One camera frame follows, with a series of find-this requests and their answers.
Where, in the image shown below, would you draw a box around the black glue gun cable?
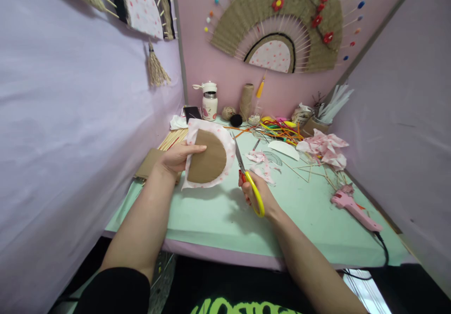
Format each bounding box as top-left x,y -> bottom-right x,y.
340,230 -> 390,281

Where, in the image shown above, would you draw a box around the jar of white strips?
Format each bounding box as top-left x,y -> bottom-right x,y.
311,84 -> 355,136

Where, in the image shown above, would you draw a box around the burlap fan with red flowers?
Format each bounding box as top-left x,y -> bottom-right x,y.
203,0 -> 367,75

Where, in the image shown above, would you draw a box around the person's body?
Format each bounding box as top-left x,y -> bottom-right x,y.
53,247 -> 451,314

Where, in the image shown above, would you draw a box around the pile of coloured pipe cleaners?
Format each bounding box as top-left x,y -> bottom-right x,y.
224,115 -> 306,146

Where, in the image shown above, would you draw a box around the pink glue gun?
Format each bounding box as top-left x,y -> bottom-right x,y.
330,184 -> 384,233

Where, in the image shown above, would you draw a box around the tall jute twine spool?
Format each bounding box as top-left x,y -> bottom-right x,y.
240,83 -> 256,122

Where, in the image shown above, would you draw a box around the mint green table mat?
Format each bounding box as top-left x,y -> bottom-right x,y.
104,114 -> 420,269

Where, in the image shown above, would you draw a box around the crumpled pink-dotted fabric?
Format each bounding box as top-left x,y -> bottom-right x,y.
295,129 -> 350,171

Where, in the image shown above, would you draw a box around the flat brown cardboard sheet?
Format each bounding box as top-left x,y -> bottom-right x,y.
135,147 -> 182,185

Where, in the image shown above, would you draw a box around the person's left hand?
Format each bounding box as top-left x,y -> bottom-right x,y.
154,140 -> 208,183

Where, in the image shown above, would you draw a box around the newspaper-wrapped jar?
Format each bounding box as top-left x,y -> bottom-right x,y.
292,102 -> 315,129

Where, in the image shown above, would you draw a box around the clear plastic protractor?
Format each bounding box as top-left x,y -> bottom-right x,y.
262,150 -> 283,167

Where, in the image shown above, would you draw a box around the scattered thin wooden sticks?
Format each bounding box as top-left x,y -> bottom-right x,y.
281,158 -> 350,192

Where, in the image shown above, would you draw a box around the burlap fan with black trim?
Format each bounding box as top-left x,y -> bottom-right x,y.
49,0 -> 177,42

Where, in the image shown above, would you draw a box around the brown cardboard half disc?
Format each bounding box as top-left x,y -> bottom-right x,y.
186,128 -> 227,184

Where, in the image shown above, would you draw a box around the white pink-dotted fabric piece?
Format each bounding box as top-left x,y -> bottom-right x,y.
181,118 -> 237,191

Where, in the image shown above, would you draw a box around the yellow and red scissors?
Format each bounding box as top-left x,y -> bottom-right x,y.
230,132 -> 265,219

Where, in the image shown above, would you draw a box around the jute tassel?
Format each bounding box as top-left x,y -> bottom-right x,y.
147,40 -> 172,88

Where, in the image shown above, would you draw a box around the yellow tassel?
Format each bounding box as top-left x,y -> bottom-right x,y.
256,70 -> 268,99

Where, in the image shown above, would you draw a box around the person's right hand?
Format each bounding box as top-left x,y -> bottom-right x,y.
238,174 -> 282,220

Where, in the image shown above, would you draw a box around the crumpled white tissue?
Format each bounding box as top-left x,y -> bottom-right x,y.
170,115 -> 191,131

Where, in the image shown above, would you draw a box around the white flask with pink print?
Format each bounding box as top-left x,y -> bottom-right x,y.
192,80 -> 219,122

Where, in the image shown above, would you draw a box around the pink-dotted fabric scraps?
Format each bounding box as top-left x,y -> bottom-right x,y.
245,149 -> 283,187

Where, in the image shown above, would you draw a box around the white paper half disc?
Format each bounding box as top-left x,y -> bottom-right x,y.
267,140 -> 301,161

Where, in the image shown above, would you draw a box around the black phone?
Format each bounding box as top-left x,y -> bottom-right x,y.
183,106 -> 203,121

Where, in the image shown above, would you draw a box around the bundle of wooden sticks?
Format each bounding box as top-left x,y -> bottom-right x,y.
157,128 -> 189,152

